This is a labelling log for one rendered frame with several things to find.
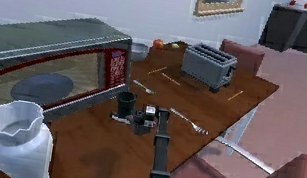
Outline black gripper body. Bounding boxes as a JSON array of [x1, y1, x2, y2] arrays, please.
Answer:
[[124, 107, 159, 139]]

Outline grey microwave with red trim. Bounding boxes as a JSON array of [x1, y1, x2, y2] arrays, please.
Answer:
[[0, 3, 139, 145]]

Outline dark blue round plate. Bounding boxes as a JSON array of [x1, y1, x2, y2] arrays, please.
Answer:
[[9, 66, 77, 110]]

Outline grey bowl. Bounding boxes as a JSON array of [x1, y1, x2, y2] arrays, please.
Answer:
[[128, 41, 151, 65]]

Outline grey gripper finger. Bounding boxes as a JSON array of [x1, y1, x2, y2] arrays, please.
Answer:
[[108, 112, 133, 125]]

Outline black mug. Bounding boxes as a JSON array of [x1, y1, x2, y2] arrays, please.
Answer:
[[113, 89, 139, 120]]

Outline grey toaster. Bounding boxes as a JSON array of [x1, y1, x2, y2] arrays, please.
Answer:
[[177, 40, 240, 97]]

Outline red apple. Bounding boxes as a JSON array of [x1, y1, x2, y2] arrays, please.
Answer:
[[151, 38, 166, 51]]

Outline thin tan stick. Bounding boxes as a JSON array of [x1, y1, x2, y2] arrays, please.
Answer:
[[147, 63, 169, 78], [159, 72, 184, 87], [227, 87, 244, 103]]

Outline silver fork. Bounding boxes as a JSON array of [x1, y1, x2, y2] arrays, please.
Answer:
[[130, 79, 157, 96], [166, 107, 213, 137]]

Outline brown wooden table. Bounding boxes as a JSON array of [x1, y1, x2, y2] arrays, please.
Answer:
[[0, 13, 285, 178]]

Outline white vase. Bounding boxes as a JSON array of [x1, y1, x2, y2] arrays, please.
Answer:
[[0, 96, 61, 178]]

